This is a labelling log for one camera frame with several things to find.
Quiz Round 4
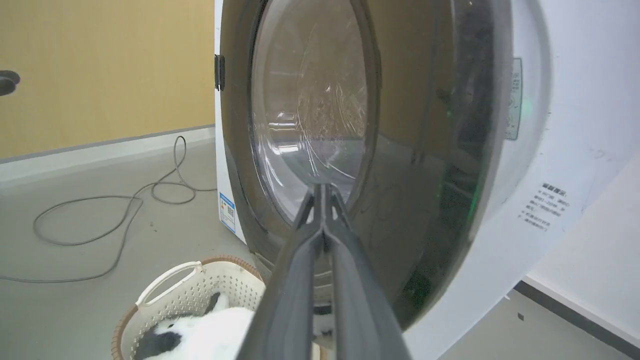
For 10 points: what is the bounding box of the washing machine door with glass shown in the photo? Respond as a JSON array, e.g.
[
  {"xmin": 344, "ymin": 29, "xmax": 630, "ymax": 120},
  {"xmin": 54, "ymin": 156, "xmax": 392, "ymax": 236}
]
[{"xmin": 219, "ymin": 0, "xmax": 552, "ymax": 332}]

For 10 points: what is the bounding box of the white washing machine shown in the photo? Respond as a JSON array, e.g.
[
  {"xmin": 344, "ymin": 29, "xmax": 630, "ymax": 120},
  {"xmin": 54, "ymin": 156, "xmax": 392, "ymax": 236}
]
[{"xmin": 214, "ymin": 0, "xmax": 640, "ymax": 360}]

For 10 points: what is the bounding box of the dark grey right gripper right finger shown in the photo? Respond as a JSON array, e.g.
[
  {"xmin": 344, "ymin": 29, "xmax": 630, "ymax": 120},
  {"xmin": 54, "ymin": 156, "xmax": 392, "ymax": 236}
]
[{"xmin": 324, "ymin": 183, "xmax": 412, "ymax": 360}]

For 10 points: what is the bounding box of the black and white plush toy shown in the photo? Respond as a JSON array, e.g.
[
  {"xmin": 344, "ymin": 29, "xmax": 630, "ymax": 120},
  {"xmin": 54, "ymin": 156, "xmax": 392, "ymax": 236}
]
[{"xmin": 133, "ymin": 292, "xmax": 335, "ymax": 360}]

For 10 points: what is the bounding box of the dark round wall fixture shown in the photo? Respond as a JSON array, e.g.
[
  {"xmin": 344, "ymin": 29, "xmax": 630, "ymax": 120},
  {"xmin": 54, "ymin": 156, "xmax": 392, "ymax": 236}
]
[{"xmin": 0, "ymin": 70, "xmax": 21, "ymax": 97}]

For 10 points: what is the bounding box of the grey power cable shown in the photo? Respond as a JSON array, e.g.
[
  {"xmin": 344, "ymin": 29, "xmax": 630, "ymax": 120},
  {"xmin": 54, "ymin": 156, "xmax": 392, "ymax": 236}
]
[{"xmin": 0, "ymin": 135, "xmax": 218, "ymax": 284}]

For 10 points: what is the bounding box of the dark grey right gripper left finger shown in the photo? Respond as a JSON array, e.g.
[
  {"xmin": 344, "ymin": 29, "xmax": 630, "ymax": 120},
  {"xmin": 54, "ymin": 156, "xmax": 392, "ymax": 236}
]
[{"xmin": 236, "ymin": 183, "xmax": 326, "ymax": 360}]

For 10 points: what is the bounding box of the white perforated laundry basket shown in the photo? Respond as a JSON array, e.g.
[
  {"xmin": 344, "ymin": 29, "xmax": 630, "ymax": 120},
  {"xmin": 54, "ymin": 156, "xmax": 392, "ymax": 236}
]
[{"xmin": 111, "ymin": 255, "xmax": 328, "ymax": 360}]

